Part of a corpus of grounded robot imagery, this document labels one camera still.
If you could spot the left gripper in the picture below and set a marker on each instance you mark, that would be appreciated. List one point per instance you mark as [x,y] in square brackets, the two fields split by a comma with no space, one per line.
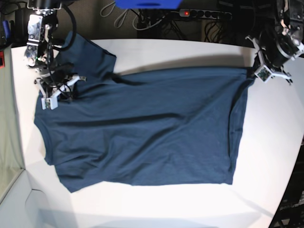
[274,53]

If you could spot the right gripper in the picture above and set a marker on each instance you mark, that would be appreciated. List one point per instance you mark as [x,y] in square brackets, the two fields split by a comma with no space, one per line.
[59,83]

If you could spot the dark blue t-shirt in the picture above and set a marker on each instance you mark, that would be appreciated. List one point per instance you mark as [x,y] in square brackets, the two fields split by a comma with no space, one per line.
[162,127]

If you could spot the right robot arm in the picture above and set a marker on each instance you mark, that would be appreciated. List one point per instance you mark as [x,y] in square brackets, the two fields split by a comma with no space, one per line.
[41,44]

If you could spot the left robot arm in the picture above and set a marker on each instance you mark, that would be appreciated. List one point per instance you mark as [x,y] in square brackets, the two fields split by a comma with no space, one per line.
[289,25]

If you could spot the red box at table edge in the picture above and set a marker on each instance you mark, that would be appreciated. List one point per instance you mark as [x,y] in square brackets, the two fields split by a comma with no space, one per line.
[2,59]

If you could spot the black power strip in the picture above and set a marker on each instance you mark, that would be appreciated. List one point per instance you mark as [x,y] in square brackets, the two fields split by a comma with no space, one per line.
[205,14]

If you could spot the blue plastic bin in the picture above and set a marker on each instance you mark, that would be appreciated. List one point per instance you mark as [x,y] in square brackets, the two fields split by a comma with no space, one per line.
[148,4]

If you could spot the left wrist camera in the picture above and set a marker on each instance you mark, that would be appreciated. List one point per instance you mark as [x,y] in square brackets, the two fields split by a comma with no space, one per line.
[263,73]

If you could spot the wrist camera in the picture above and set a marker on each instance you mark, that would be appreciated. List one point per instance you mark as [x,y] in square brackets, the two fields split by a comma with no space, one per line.
[49,103]
[263,73]

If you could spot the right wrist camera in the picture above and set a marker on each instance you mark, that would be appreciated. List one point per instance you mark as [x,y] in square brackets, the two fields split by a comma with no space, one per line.
[49,103]

